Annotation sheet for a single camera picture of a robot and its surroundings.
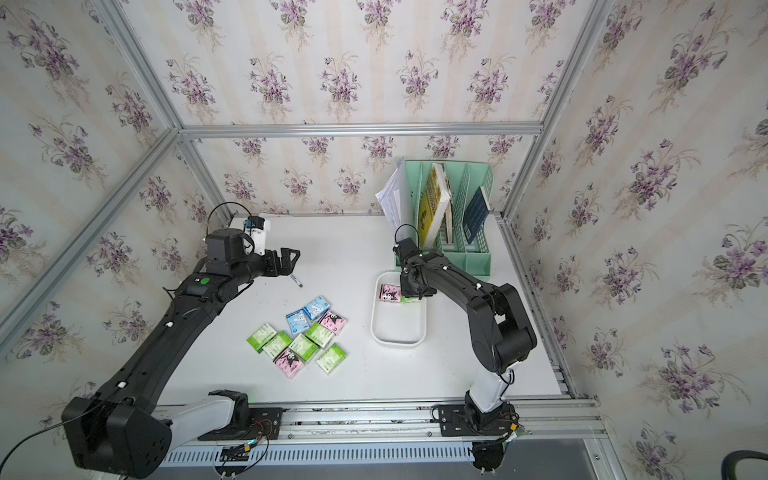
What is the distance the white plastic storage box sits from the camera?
2.79 feet

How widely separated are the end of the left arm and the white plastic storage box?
304mm

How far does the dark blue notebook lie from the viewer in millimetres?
1023
